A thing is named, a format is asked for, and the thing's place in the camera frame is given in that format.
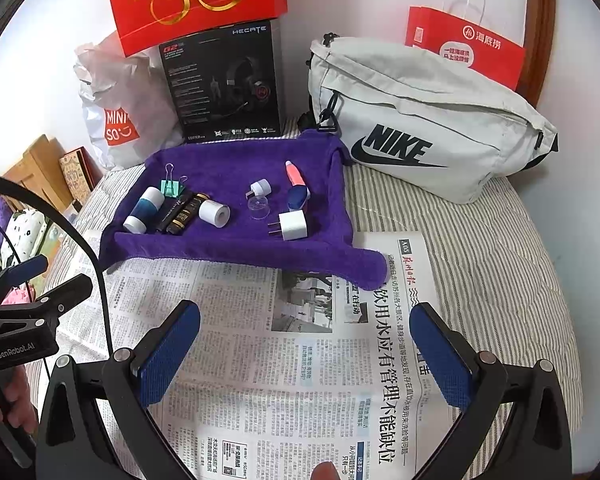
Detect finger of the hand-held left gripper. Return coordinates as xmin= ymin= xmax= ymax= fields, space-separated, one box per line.
xmin=0 ymin=274 xmax=94 ymax=333
xmin=0 ymin=254 xmax=49 ymax=292

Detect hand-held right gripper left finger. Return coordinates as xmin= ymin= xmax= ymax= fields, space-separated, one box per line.
xmin=36 ymin=300 xmax=202 ymax=480

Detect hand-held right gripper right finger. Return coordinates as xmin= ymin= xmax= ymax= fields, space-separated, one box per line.
xmin=410 ymin=302 xmax=573 ymax=480

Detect blue and white bottle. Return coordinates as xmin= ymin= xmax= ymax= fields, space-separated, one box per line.
xmin=123 ymin=186 xmax=167 ymax=234

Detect dark brown slim box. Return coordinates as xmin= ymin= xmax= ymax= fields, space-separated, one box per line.
xmin=166 ymin=192 xmax=211 ymax=235

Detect white tape roll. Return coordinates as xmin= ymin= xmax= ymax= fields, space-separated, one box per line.
xmin=199 ymin=200 xmax=231 ymax=228

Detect green binder clip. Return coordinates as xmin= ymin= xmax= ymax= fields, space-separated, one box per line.
xmin=161 ymin=164 xmax=190 ymax=198

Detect clear plastic cap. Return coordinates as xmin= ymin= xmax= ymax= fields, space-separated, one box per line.
xmin=246 ymin=197 xmax=272 ymax=221

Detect white plug adapter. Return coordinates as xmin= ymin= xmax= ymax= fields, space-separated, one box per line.
xmin=267 ymin=210 xmax=307 ymax=242

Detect blue and pink eraser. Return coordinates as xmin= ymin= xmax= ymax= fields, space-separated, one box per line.
xmin=286 ymin=184 xmax=311 ymax=211

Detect pink and white pen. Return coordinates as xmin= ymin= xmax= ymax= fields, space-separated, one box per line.
xmin=285 ymin=160 xmax=308 ymax=188

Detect person's left hand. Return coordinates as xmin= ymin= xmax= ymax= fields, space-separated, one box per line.
xmin=0 ymin=367 xmax=38 ymax=441

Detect white spotted plush toy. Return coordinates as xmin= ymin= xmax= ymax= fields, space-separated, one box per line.
xmin=0 ymin=207 xmax=56 ymax=271

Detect wooden box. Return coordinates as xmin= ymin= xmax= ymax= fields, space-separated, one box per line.
xmin=2 ymin=134 xmax=76 ymax=206

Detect brown patterned box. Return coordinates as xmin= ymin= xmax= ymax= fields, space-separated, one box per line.
xmin=58 ymin=146 xmax=103 ymax=201

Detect newspaper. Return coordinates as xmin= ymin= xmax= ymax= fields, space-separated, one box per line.
xmin=25 ymin=230 xmax=448 ymax=480

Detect purple towel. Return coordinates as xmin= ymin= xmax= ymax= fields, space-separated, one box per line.
xmin=99 ymin=129 xmax=388 ymax=291

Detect white plastic shopping bag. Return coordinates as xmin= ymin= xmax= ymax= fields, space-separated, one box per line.
xmin=74 ymin=30 xmax=171 ymax=171

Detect grey waist bag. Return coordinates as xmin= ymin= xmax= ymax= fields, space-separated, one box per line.
xmin=300 ymin=32 xmax=560 ymax=205

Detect black headset box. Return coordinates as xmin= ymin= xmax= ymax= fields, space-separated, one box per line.
xmin=158 ymin=17 xmax=283 ymax=145

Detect red gift bag gold print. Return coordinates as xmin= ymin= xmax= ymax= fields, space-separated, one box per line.
xmin=104 ymin=0 xmax=288 ymax=58

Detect thin black cable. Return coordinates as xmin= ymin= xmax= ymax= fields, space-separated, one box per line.
xmin=0 ymin=212 xmax=51 ymax=376

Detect thick black cable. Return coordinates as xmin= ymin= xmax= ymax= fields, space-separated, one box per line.
xmin=0 ymin=172 xmax=116 ymax=356

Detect red paper bag white handles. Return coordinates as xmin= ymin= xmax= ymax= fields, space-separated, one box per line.
xmin=405 ymin=0 xmax=527 ymax=93

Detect brown wooden frame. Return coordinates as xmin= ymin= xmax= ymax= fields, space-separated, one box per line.
xmin=517 ymin=0 xmax=556 ymax=106

